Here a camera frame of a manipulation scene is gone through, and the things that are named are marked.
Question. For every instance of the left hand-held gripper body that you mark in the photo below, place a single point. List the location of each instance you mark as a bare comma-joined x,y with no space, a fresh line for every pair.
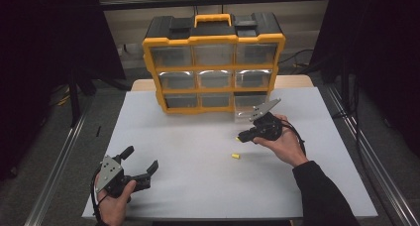
109,173

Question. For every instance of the black metal stand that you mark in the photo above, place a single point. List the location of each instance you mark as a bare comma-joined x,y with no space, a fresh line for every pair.
74,100

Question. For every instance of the white table cover sheet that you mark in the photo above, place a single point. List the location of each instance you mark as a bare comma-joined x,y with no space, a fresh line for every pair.
198,186

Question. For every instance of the yellow black organizer cabinet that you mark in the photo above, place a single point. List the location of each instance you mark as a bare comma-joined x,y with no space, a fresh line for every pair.
211,29

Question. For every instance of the person's right hand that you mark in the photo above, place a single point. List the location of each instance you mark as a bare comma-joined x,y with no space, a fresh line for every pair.
289,146

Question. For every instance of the aluminium frame rail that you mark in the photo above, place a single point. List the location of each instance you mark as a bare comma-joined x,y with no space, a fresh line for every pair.
59,166
373,153

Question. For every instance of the clear plastic organizer drawer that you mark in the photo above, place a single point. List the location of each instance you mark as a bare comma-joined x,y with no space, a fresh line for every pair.
244,107

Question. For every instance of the black horizontal frame bar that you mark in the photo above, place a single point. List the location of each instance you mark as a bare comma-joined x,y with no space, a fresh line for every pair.
165,3

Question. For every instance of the dark curtain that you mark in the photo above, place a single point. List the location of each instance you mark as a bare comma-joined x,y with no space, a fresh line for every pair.
39,54
379,54

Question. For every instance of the person's left hand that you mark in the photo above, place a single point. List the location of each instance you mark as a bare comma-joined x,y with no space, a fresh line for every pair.
114,209

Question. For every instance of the small black floor object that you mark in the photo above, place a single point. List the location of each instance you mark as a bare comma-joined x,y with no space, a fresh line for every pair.
98,131

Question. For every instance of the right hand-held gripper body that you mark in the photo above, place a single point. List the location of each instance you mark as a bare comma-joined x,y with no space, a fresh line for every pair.
269,128

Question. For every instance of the grid of clear drawers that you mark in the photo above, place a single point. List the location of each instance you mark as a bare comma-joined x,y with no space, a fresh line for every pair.
214,79

